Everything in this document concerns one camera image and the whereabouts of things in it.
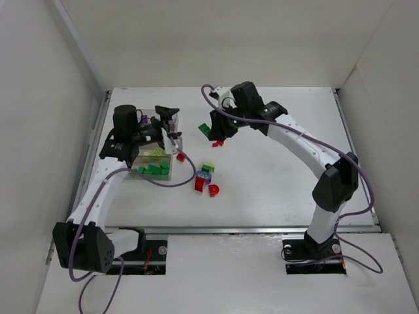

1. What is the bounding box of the green lego plate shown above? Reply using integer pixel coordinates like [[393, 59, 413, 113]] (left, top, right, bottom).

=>
[[198, 123, 211, 138]]

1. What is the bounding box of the small green slope lego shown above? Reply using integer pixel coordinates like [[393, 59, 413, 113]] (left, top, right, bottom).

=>
[[160, 162, 170, 174]]

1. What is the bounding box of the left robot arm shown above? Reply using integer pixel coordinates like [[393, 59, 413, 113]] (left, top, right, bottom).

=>
[[52, 105, 181, 273]]

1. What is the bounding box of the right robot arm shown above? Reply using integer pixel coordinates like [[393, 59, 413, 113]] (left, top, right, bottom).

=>
[[204, 81, 359, 253]]

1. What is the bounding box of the clear compartment organizer tray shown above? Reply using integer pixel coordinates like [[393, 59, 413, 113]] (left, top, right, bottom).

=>
[[124, 109, 179, 181]]

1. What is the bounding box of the green and yellow lego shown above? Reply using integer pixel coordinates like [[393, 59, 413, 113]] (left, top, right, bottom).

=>
[[202, 162, 215, 173]]

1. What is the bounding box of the small red lego cube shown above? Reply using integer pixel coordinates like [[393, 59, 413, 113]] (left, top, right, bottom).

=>
[[176, 153, 185, 162]]

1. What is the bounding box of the purple flower lego disc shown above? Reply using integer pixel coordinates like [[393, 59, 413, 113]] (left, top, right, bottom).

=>
[[196, 171, 212, 184]]

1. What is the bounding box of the red half-round lego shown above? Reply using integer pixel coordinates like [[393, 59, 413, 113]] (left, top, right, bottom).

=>
[[208, 184, 220, 198]]

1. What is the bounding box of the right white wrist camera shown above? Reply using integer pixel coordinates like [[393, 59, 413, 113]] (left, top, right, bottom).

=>
[[209, 86, 235, 109]]

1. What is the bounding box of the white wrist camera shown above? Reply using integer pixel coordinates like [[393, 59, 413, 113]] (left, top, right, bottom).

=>
[[162, 128, 183, 154], [209, 86, 235, 109]]

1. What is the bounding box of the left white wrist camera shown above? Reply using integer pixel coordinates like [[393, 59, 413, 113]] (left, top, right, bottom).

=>
[[162, 128, 183, 154]]

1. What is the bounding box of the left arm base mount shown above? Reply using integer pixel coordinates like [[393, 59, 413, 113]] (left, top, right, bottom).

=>
[[106, 227, 168, 275]]

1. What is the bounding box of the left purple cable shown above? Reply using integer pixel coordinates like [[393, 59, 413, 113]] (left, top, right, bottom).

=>
[[67, 111, 197, 314]]

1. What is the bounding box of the purple cable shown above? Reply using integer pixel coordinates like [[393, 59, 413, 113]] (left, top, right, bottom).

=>
[[67, 111, 197, 314], [200, 84, 384, 274]]

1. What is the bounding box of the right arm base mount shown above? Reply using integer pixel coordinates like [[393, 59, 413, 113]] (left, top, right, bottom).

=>
[[281, 232, 346, 275]]

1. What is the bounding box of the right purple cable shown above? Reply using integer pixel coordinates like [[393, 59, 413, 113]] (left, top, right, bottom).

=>
[[200, 84, 384, 274]]

